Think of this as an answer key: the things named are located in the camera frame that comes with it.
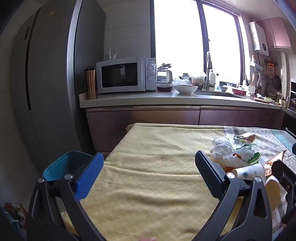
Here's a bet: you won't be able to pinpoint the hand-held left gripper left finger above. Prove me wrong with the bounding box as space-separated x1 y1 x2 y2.
26 152 104 241

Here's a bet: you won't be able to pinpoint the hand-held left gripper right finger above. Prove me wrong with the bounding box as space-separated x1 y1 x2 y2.
195 150 273 241

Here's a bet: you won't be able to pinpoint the blue trash bin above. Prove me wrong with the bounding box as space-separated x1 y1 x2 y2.
42 151 96 182

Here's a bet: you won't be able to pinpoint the cream round object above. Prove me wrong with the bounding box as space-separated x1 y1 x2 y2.
264 176 281 210

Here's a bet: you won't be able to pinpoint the black built-in oven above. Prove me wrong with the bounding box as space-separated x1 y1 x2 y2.
281 109 296 139

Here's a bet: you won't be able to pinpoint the crumpled white tissue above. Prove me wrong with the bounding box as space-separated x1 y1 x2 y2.
209 137 245 168

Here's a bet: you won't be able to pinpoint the white teal patterned cloth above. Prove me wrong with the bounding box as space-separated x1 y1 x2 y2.
222 127 296 232

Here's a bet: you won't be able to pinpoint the dotted paper cup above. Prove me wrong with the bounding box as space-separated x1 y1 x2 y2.
231 162 265 181

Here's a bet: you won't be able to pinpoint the green white snack wrapper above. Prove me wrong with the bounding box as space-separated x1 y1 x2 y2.
233 136 262 165

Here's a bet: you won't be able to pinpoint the yellow checked tablecloth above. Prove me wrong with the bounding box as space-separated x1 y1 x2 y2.
61 123 255 239

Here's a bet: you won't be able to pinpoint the black frying pan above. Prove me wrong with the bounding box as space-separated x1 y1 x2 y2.
273 74 282 91

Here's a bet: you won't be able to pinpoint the kitchen counter cabinet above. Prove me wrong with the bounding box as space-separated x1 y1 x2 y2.
79 89 285 153

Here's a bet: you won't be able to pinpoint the colourful plastic bags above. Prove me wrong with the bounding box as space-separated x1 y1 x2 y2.
3 202 28 227

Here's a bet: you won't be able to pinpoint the large white bowl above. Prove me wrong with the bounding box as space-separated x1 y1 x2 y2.
173 84 199 95

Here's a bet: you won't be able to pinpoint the copper travel tumbler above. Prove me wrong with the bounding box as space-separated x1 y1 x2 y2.
84 67 97 100

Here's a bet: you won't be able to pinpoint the dark red food container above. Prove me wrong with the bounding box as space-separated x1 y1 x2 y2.
157 84 174 93

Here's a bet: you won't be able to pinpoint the steel kitchen faucet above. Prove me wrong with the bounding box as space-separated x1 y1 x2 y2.
206 51 216 91

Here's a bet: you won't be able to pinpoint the grey refrigerator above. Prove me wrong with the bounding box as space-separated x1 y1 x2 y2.
10 0 105 163

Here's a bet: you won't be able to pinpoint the white microwave oven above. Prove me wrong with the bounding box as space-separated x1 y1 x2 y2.
96 57 158 94

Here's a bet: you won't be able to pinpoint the white water heater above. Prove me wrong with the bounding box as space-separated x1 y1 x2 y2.
248 21 270 56

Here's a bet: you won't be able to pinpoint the small white ornament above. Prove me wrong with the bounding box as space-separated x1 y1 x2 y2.
106 47 118 61

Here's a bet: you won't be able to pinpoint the kitchen window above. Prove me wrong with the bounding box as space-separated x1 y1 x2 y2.
154 0 245 86

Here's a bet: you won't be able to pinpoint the pink wall cabinet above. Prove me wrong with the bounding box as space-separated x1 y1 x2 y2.
257 17 292 49

